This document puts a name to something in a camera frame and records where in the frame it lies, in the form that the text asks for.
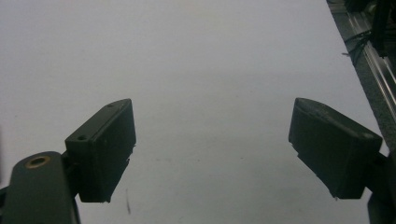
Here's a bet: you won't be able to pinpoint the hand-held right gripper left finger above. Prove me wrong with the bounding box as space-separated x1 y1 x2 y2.
64 98 137 203

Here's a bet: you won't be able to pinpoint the black cable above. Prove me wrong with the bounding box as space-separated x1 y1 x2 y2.
342 0 392 67

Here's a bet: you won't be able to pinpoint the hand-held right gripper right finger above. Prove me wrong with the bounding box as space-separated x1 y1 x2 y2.
288 97 383 200

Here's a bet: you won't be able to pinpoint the aluminium frame rail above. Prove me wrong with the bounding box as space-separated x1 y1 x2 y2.
326 0 396 153

